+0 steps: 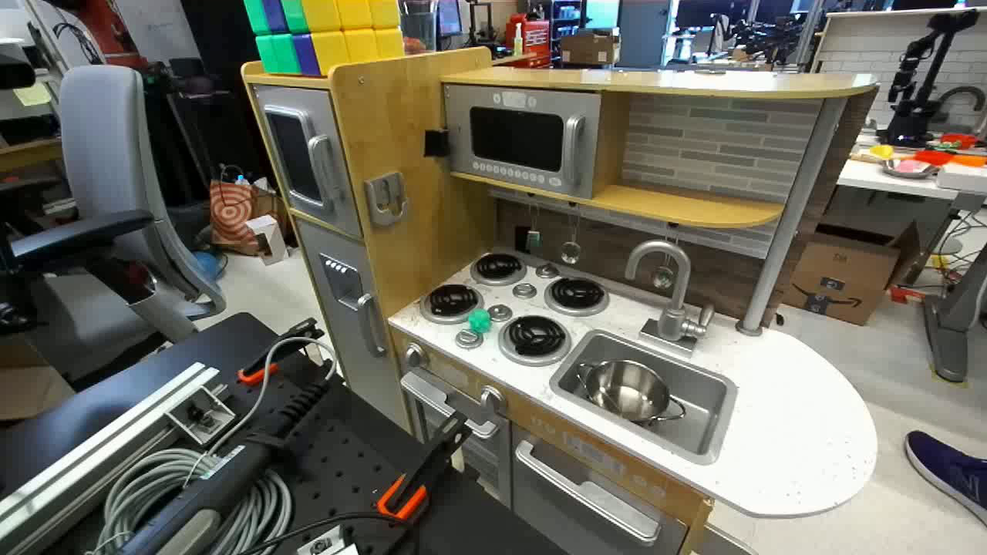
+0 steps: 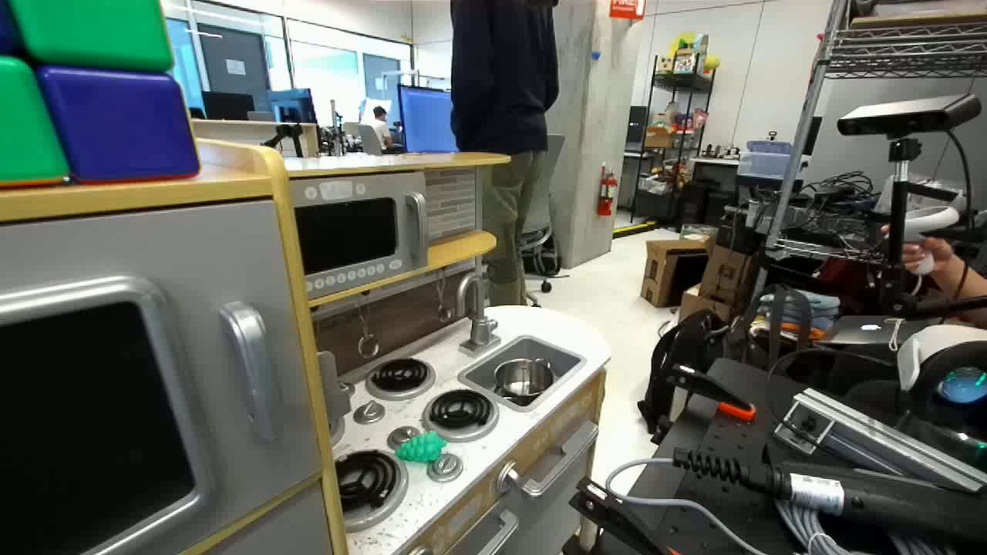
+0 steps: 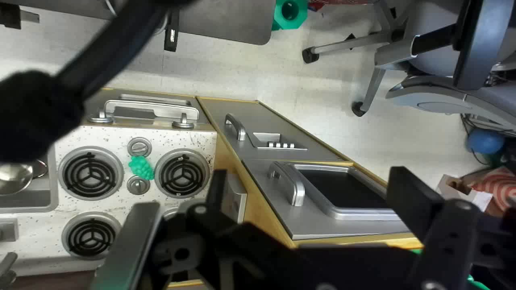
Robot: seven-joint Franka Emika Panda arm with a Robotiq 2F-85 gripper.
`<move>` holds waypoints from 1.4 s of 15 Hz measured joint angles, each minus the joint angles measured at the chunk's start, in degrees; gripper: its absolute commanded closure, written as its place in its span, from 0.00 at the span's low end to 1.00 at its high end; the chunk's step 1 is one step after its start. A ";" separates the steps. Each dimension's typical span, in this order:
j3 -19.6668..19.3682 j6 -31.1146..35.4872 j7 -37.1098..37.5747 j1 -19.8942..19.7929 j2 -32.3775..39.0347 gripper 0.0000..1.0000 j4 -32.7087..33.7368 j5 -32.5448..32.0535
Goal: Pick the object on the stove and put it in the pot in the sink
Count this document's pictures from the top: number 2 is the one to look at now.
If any green toy object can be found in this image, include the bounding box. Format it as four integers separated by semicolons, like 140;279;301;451
396;431;448;463

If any grey toy sink basin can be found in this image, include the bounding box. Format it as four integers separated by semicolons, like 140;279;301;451
461;337;583;410

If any steel pot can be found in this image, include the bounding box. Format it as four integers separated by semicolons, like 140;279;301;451
493;358;554;408

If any black stove burner back right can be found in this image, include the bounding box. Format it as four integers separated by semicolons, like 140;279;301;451
367;358;435;400

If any black stove burner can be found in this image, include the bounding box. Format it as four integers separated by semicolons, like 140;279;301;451
424;389;501;441
336;451;406;529
367;358;435;400

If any black stove burner front right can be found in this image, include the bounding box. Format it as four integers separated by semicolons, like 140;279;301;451
424;389;501;441

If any black stove burner front left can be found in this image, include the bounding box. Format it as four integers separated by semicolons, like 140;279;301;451
336;451;406;529

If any silver toy faucet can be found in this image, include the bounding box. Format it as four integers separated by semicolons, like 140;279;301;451
456;271;497;351

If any red fire extinguisher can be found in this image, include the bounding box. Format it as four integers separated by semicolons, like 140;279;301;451
596;165;619;215

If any toy microwave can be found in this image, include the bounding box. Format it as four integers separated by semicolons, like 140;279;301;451
290;174;430;296

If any cardboard box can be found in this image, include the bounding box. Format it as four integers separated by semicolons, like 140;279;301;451
642;239;709;307

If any orange black clamp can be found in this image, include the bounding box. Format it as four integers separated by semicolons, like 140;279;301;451
670;363;760;421

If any toy kitchen play set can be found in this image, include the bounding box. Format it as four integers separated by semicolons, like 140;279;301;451
0;140;609;555

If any standing person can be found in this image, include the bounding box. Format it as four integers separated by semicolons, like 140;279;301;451
450;0;560;305

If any grey toy fridge door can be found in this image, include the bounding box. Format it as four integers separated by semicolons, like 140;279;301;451
0;199;318;555

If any blue foam block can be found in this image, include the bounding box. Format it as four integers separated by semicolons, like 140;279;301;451
36;66;202;182

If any green foam block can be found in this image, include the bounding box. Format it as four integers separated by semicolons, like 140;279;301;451
2;0;174;72

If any black wire shelf rack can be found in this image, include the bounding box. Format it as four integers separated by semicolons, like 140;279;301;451
631;49;715;226

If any aluminium rail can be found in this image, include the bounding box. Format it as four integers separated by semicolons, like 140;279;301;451
774;389;987;494

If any grey coiled cable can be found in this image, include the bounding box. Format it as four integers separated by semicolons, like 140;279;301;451
601;456;960;555

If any black camera on stand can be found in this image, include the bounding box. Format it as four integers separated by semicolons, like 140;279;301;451
836;91;980;317

